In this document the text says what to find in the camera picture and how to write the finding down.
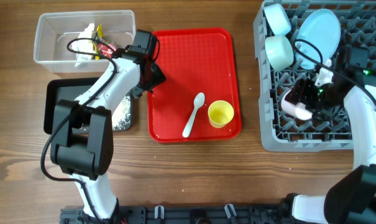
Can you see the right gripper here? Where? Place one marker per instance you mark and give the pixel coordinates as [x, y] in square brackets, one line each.
[301, 92]

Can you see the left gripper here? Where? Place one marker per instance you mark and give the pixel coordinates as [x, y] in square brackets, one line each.
[159, 77]

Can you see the pink cup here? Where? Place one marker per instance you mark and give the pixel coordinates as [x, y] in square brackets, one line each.
[298, 111]

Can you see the green bowl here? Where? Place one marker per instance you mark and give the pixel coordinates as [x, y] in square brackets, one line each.
[279, 52]

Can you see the red snack wrapper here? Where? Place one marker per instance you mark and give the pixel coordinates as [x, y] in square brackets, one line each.
[106, 50]

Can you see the white rice grains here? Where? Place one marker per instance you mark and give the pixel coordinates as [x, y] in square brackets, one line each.
[122, 118]

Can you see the white plastic spoon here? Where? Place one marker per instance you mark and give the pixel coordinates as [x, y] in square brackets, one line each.
[198, 102]

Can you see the yellow snack wrapper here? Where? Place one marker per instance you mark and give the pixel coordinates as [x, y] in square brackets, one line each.
[98, 36]

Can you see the white tissue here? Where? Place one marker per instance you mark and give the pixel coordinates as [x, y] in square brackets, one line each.
[84, 45]

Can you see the blue bowl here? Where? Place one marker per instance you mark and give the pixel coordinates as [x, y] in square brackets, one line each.
[277, 19]

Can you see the yellow cup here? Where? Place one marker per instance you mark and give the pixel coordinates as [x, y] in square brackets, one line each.
[220, 113]

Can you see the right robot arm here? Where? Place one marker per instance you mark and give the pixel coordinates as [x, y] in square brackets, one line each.
[352, 199]

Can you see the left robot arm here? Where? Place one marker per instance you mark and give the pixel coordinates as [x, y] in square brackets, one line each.
[81, 142]

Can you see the black waste tray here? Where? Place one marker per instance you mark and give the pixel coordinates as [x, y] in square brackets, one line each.
[64, 89]

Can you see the grey dishwasher rack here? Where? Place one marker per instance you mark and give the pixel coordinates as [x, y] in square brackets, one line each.
[282, 132]

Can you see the red plastic tray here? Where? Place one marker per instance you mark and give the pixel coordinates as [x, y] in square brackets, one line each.
[193, 61]

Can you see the clear plastic bin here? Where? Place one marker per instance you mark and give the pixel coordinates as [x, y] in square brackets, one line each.
[55, 30]

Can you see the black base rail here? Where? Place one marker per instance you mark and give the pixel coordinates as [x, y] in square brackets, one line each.
[191, 215]

